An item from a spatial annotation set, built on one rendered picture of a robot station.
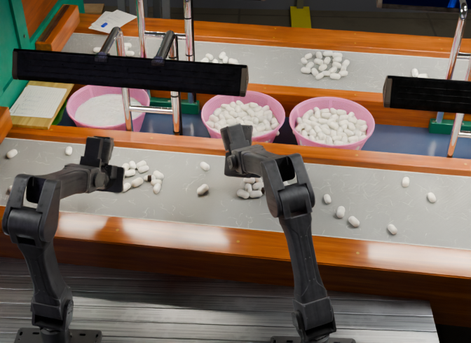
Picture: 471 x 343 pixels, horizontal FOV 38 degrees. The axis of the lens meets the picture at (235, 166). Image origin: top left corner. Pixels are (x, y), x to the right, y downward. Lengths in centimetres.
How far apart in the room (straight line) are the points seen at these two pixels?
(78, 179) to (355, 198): 79
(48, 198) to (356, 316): 80
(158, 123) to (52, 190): 96
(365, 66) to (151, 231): 111
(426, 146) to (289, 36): 70
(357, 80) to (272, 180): 103
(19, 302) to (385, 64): 150
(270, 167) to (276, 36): 120
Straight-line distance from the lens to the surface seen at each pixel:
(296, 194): 150
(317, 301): 156
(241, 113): 224
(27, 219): 142
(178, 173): 201
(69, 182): 153
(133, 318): 174
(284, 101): 232
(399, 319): 177
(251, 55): 257
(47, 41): 249
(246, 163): 167
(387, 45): 265
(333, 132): 218
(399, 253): 179
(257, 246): 176
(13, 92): 234
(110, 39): 190
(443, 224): 193
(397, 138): 231
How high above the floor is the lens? 202
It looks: 39 degrees down
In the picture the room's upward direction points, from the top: straight up
